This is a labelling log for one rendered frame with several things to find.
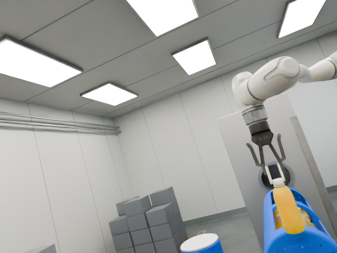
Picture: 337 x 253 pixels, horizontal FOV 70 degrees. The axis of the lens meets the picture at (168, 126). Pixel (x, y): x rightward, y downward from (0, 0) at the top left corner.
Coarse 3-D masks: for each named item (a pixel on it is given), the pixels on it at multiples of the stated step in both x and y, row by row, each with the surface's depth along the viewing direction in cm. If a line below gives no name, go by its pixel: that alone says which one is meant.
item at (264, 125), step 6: (252, 126) 93; (258, 126) 92; (264, 126) 92; (252, 132) 94; (258, 132) 92; (264, 132) 93; (270, 132) 92; (252, 138) 95; (270, 138) 92; (264, 144) 93
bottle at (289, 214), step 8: (280, 184) 89; (280, 192) 88; (288, 192) 87; (280, 200) 87; (288, 200) 86; (280, 208) 88; (288, 208) 86; (296, 208) 87; (280, 216) 89; (288, 216) 86; (296, 216) 86; (288, 224) 86; (296, 224) 85; (288, 232) 87; (296, 232) 85
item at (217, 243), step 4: (212, 244) 161; (216, 244) 162; (220, 244) 167; (204, 248) 159; (208, 248) 159; (212, 248) 160; (216, 248) 161; (220, 248) 165; (184, 252) 164; (188, 252) 161; (192, 252) 159; (196, 252) 158; (200, 252) 158; (204, 252) 158; (208, 252) 158; (212, 252) 159; (216, 252) 160; (220, 252) 163
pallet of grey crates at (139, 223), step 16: (160, 192) 475; (128, 208) 450; (144, 208) 447; (160, 208) 435; (176, 208) 484; (112, 224) 458; (128, 224) 448; (144, 224) 438; (160, 224) 430; (176, 224) 456; (128, 240) 445; (144, 240) 437; (160, 240) 428; (176, 240) 430
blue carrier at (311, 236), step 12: (264, 204) 162; (300, 204) 128; (264, 216) 139; (312, 216) 146; (264, 228) 122; (312, 228) 94; (324, 228) 112; (264, 240) 109; (276, 240) 94; (288, 240) 93; (300, 240) 91; (312, 240) 90; (324, 240) 88; (264, 252) 98; (276, 252) 94; (288, 252) 92; (300, 252) 91; (312, 252) 89; (324, 252) 88; (336, 252) 87
